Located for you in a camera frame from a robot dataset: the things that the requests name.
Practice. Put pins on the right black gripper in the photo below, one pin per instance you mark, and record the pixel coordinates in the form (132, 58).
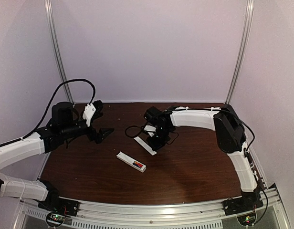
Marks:
(155, 145)

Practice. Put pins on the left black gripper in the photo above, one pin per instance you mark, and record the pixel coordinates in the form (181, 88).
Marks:
(99, 137)

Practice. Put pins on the white battery cover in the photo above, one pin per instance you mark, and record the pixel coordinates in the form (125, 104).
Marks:
(145, 145)

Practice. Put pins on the white remote control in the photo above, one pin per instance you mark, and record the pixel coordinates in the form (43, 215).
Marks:
(129, 161)

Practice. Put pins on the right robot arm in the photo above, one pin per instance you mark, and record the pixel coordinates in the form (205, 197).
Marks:
(229, 131)

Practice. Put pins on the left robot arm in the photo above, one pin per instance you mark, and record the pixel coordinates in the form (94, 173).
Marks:
(65, 125)

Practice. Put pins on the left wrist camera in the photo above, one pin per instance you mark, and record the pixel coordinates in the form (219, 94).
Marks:
(92, 111)

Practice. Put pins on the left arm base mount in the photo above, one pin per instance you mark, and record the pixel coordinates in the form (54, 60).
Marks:
(64, 207)

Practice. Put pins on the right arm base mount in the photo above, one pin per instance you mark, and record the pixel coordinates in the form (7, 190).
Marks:
(233, 206)

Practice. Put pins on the left aluminium frame post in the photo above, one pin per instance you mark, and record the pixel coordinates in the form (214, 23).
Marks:
(59, 62)

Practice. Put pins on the aluminium frame post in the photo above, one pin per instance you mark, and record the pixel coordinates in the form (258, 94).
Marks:
(59, 62)
(247, 24)

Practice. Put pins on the right aluminium frame post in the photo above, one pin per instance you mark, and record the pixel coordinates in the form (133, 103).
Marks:
(247, 24)

